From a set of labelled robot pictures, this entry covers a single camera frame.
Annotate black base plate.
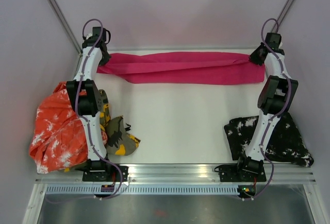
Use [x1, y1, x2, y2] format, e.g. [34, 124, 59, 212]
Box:
[82, 164, 128, 182]
[214, 164, 266, 182]

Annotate orange white tie-dye trousers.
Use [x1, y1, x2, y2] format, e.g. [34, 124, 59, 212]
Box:
[29, 82, 88, 174]

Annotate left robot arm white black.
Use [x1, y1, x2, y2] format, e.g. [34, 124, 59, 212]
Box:
[66, 26, 112, 182]

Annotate black white folded trousers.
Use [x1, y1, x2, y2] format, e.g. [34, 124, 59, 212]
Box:
[224, 113, 314, 167]

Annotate camouflage yellow green trousers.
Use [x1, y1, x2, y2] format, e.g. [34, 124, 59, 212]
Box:
[64, 89, 142, 172]

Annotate white slotted cable duct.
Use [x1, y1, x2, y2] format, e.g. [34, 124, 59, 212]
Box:
[46, 184, 239, 195]

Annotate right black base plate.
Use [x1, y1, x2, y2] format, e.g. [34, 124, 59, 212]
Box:
[214, 164, 266, 182]

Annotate left aluminium frame post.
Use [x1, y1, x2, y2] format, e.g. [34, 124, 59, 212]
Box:
[47, 0, 82, 55]

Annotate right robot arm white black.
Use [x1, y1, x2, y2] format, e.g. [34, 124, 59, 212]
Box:
[235, 32, 299, 182]

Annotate pink trousers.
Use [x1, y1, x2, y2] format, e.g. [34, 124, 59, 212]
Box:
[97, 51, 266, 85]

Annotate aluminium front rail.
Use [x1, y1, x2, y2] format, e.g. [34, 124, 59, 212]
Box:
[35, 163, 316, 185]

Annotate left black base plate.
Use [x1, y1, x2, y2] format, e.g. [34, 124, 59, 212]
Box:
[82, 164, 128, 182]

